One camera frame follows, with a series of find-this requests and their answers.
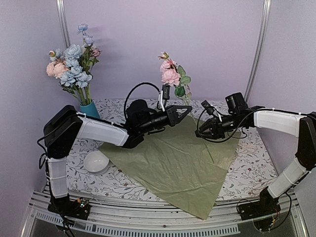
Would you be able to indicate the right aluminium frame post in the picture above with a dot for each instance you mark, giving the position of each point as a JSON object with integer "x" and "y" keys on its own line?
{"x": 259, "y": 47}

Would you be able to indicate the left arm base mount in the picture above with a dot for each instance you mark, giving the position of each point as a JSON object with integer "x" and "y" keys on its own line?
{"x": 79, "y": 208}

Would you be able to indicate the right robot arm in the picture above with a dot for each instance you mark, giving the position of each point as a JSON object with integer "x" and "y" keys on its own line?
{"x": 286, "y": 148}

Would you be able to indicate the floral patterned table mat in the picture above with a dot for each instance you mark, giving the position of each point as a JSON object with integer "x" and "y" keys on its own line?
{"x": 117, "y": 181}

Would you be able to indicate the white bowl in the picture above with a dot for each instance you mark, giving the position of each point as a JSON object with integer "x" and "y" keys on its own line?
{"x": 96, "y": 162}

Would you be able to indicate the pink rose stem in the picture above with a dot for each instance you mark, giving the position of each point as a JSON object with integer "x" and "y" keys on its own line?
{"x": 171, "y": 75}

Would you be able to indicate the blue flower stem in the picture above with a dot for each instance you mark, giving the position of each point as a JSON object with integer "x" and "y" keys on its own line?
{"x": 87, "y": 40}

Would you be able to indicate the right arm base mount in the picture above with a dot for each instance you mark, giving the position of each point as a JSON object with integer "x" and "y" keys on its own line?
{"x": 254, "y": 209}

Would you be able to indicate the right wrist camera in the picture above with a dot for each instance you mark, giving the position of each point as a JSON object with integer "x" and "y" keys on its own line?
{"x": 211, "y": 110}

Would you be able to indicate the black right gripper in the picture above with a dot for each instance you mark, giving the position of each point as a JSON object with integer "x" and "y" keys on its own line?
{"x": 217, "y": 131}

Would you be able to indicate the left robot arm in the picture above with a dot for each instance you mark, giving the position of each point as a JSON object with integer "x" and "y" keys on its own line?
{"x": 68, "y": 125}

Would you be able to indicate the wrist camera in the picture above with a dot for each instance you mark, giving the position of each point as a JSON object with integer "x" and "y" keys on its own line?
{"x": 211, "y": 110}
{"x": 163, "y": 96}

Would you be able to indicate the blue hydrangea stem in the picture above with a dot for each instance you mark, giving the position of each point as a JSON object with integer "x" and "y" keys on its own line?
{"x": 72, "y": 56}

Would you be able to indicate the beige printed ribbon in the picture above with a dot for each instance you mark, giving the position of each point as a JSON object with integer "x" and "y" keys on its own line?
{"x": 248, "y": 146}

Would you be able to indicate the pink flower stem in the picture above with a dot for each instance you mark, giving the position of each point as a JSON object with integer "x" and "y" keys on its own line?
{"x": 56, "y": 69}

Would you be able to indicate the white flower stem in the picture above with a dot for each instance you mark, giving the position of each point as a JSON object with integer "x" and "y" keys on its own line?
{"x": 88, "y": 60}
{"x": 56, "y": 55}

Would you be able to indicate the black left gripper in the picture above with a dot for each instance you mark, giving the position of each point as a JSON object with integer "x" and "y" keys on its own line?
{"x": 173, "y": 115}

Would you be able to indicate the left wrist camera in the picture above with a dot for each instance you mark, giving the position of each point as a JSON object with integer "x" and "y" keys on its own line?
{"x": 163, "y": 96}

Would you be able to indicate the green tissue paper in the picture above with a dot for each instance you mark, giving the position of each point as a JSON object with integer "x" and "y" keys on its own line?
{"x": 176, "y": 166}

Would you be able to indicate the aluminium front rail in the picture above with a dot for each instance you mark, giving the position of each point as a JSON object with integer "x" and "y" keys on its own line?
{"x": 115, "y": 217}

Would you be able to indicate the teal cylindrical vase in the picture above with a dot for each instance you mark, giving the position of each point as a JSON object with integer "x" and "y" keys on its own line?
{"x": 88, "y": 107}

